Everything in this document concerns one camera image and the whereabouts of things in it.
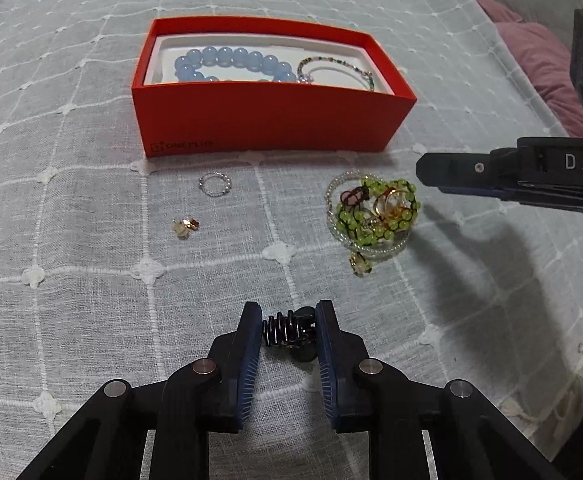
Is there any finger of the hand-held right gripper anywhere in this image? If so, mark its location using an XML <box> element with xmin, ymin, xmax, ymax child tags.
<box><xmin>441</xmin><ymin>187</ymin><xmax>583</xmax><ymax>216</ymax></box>
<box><xmin>415</xmin><ymin>148</ymin><xmax>521</xmax><ymax>192</ymax></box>

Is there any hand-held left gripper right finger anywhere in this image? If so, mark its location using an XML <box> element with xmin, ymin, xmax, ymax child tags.
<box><xmin>315</xmin><ymin>300</ymin><xmax>567</xmax><ymax>480</ymax></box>

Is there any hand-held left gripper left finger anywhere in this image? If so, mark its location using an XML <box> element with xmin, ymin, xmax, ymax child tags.
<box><xmin>16</xmin><ymin>302</ymin><xmax>264</xmax><ymax>480</ymax></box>

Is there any black hair claw clip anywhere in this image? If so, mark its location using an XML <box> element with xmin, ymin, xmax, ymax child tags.
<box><xmin>262</xmin><ymin>306</ymin><xmax>318</xmax><ymax>363</ymax></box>

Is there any amber glass charm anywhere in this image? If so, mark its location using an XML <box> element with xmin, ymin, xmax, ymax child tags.
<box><xmin>349</xmin><ymin>252</ymin><xmax>373</xmax><ymax>277</ymax></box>

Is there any green bead bracelet pile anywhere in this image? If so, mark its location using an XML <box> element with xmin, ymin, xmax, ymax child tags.
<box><xmin>325</xmin><ymin>171</ymin><xmax>412</xmax><ymax>260</ymax></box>

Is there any small gold red earring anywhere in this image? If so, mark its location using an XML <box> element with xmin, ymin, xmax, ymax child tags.
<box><xmin>172</xmin><ymin>216</ymin><xmax>201</xmax><ymax>238</ymax></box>

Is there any silver bead ring bracelet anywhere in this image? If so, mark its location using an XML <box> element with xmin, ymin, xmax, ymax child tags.
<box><xmin>198</xmin><ymin>172</ymin><xmax>232</xmax><ymax>196</ymax></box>

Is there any red cardboard box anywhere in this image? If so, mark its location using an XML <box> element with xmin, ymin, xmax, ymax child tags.
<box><xmin>132</xmin><ymin>17</ymin><xmax>417</xmax><ymax>158</ymax></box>

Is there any pink pillow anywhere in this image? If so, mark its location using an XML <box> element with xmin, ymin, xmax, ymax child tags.
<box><xmin>470</xmin><ymin>0</ymin><xmax>583</xmax><ymax>138</ymax></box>

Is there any grey checked bedspread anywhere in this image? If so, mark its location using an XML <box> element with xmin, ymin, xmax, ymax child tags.
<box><xmin>0</xmin><ymin>0</ymin><xmax>583</xmax><ymax>480</ymax></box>

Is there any thin multicolour bead bracelet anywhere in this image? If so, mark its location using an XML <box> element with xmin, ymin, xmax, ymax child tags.
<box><xmin>295</xmin><ymin>56</ymin><xmax>378</xmax><ymax>93</ymax></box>

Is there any blue bead bracelet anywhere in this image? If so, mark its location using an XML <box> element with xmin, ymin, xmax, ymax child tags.
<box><xmin>174</xmin><ymin>46</ymin><xmax>298</xmax><ymax>84</ymax></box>

